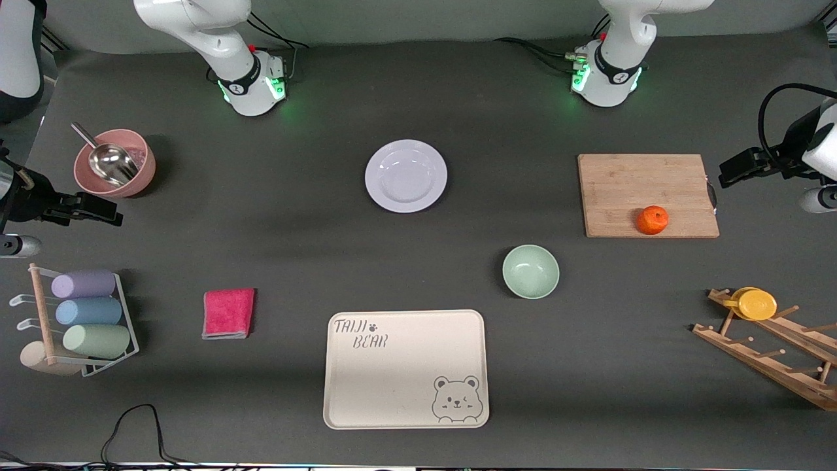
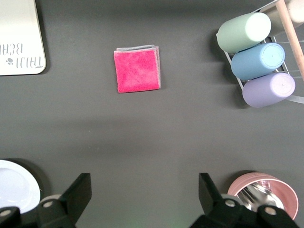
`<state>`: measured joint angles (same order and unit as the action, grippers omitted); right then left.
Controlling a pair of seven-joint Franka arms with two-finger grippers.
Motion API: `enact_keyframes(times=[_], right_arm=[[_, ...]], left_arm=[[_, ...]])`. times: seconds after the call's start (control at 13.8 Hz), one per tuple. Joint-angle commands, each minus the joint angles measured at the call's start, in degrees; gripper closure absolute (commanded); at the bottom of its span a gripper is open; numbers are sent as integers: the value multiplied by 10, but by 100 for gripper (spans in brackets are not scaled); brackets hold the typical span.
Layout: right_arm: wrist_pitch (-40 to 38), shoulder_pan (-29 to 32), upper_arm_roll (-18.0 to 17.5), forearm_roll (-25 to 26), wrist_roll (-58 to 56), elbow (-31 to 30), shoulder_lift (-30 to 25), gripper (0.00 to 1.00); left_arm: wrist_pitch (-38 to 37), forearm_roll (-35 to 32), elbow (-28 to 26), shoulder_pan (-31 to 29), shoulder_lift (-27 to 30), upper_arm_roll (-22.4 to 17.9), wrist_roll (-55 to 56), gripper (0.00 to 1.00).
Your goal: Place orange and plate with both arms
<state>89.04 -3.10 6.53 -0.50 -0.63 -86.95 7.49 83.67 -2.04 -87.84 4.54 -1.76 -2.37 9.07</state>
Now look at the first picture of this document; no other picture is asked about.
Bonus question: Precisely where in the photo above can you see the orange fruit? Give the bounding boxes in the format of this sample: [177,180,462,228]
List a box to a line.
[636,205,670,236]

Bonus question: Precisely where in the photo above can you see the white round plate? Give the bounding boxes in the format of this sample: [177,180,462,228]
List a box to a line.
[364,139,449,214]

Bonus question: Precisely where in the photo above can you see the metal scoop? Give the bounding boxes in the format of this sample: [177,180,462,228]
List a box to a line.
[71,122,140,187]

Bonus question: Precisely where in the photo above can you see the pink bowl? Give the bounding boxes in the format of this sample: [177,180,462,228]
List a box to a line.
[73,128,157,199]

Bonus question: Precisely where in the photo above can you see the purple cup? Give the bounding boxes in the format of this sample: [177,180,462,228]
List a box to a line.
[51,270,117,300]

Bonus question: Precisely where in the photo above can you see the blue cup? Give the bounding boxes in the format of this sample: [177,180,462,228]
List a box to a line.
[55,297,124,327]

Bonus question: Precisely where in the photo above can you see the wooden cutting board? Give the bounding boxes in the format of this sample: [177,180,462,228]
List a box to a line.
[577,154,721,239]

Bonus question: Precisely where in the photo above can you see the green cup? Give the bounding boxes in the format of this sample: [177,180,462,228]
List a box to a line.
[62,324,132,360]

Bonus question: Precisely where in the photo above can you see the yellow cup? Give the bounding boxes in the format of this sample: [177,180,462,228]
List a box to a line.
[723,287,779,322]

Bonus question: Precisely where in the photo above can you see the pink folded cloth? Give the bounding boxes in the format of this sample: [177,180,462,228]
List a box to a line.
[201,288,256,340]

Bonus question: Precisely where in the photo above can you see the beige cup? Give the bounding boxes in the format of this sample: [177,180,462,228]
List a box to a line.
[20,341,83,377]

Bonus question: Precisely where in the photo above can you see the wooden peg drying rack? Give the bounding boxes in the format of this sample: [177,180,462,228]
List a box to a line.
[692,288,837,412]

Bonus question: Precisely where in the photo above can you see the pale green bowl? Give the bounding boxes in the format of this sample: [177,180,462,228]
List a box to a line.
[502,244,560,300]

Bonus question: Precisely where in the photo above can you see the cream bear print tray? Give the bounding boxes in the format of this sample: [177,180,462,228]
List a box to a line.
[323,309,490,430]

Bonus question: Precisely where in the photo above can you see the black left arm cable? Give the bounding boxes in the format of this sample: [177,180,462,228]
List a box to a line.
[757,82,837,161]

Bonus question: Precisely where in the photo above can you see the white wire cup rack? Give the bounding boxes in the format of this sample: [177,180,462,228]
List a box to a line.
[9,263,140,378]

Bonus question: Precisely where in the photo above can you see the black looped floor cable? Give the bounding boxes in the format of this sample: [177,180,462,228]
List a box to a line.
[100,404,197,469]

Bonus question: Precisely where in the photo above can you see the black left arm base cables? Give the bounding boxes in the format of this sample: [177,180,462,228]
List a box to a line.
[492,13,613,77]

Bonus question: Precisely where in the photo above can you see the black arm base cables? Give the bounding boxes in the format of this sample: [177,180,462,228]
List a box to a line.
[492,13,613,77]
[245,10,309,82]

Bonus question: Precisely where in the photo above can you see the black right arm base cables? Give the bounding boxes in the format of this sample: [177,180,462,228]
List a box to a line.
[245,10,309,82]

